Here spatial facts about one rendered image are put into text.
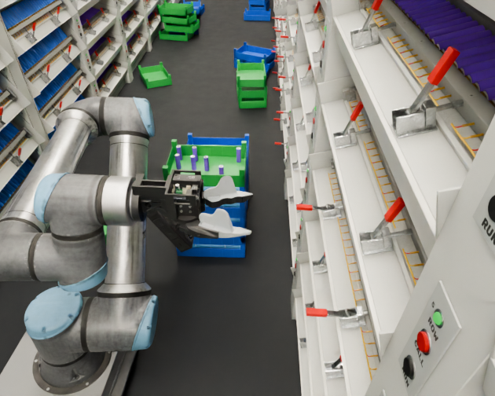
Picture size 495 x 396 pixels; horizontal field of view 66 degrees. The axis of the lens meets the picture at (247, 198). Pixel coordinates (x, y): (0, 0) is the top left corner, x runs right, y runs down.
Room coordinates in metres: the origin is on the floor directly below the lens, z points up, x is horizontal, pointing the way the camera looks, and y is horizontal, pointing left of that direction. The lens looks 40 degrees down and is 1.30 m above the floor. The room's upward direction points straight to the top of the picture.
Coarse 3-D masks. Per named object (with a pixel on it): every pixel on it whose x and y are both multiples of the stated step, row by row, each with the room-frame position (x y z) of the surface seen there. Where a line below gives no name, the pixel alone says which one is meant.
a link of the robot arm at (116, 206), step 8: (112, 176) 0.54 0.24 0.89; (120, 176) 0.54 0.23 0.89; (104, 184) 0.52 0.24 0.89; (112, 184) 0.52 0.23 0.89; (120, 184) 0.52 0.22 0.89; (128, 184) 0.52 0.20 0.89; (104, 192) 0.50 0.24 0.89; (112, 192) 0.50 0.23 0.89; (120, 192) 0.50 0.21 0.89; (128, 192) 0.50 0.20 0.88; (104, 200) 0.49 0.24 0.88; (112, 200) 0.49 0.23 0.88; (120, 200) 0.49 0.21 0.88; (128, 200) 0.50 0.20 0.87; (104, 208) 0.48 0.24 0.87; (112, 208) 0.48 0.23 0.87; (120, 208) 0.48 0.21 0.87; (128, 208) 0.49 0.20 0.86; (104, 216) 0.48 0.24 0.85; (112, 216) 0.48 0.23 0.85; (120, 216) 0.48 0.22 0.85; (128, 216) 0.48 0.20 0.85; (112, 224) 0.48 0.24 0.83; (120, 224) 0.48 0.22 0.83; (128, 224) 0.48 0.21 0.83
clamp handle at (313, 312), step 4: (308, 308) 0.37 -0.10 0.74; (312, 308) 0.37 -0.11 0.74; (316, 308) 0.37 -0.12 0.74; (308, 312) 0.37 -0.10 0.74; (312, 312) 0.37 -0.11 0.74; (316, 312) 0.37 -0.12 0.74; (320, 312) 0.37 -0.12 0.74; (324, 312) 0.37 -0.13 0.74; (328, 312) 0.37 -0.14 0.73; (332, 312) 0.37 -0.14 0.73; (336, 312) 0.37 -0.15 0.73; (340, 312) 0.37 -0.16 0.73; (344, 312) 0.37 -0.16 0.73; (312, 316) 0.36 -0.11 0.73; (316, 316) 0.36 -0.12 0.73; (320, 316) 0.36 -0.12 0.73; (324, 316) 0.36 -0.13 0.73; (328, 316) 0.36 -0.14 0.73; (332, 316) 0.36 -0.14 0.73; (336, 316) 0.36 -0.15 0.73; (340, 316) 0.36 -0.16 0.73; (344, 316) 0.36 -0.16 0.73
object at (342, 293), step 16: (320, 160) 0.81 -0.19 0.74; (320, 176) 0.78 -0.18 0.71; (320, 192) 0.72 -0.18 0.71; (336, 192) 0.70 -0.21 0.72; (336, 224) 0.60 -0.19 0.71; (336, 240) 0.55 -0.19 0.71; (336, 256) 0.51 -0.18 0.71; (336, 272) 0.47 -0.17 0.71; (336, 288) 0.44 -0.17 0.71; (336, 304) 0.40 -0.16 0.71; (352, 304) 0.40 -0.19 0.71; (336, 320) 0.37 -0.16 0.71; (352, 336) 0.34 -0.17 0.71; (368, 336) 0.33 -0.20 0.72; (352, 352) 0.31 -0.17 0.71; (368, 352) 0.31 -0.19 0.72; (352, 368) 0.28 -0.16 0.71; (352, 384) 0.26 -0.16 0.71; (368, 384) 0.26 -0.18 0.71
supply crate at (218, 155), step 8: (176, 144) 1.31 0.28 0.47; (176, 152) 1.31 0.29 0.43; (184, 152) 1.32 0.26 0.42; (200, 152) 1.32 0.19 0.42; (208, 152) 1.32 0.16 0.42; (216, 152) 1.32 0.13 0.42; (224, 152) 1.32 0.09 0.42; (232, 152) 1.32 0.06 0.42; (168, 160) 1.22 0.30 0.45; (184, 160) 1.29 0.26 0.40; (200, 160) 1.29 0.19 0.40; (208, 160) 1.29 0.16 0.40; (216, 160) 1.29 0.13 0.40; (224, 160) 1.29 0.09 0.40; (232, 160) 1.29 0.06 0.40; (168, 168) 1.14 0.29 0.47; (176, 168) 1.23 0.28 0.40; (184, 168) 1.23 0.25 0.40; (200, 168) 1.23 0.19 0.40; (216, 168) 1.23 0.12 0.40; (224, 168) 1.23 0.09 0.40; (232, 168) 1.23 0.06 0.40; (240, 168) 1.13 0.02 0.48; (208, 176) 1.12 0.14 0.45; (216, 176) 1.12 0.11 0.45; (232, 176) 1.12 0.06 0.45; (240, 176) 1.12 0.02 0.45; (208, 184) 1.12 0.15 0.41; (216, 184) 1.12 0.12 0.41; (240, 184) 1.12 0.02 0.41
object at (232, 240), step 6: (246, 210) 1.28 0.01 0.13; (246, 216) 1.27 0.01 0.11; (198, 240) 1.13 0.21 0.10; (204, 240) 1.12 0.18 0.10; (210, 240) 1.12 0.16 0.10; (216, 240) 1.12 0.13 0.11; (222, 240) 1.12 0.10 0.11; (228, 240) 1.12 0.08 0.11; (234, 240) 1.12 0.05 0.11; (240, 240) 1.12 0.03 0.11
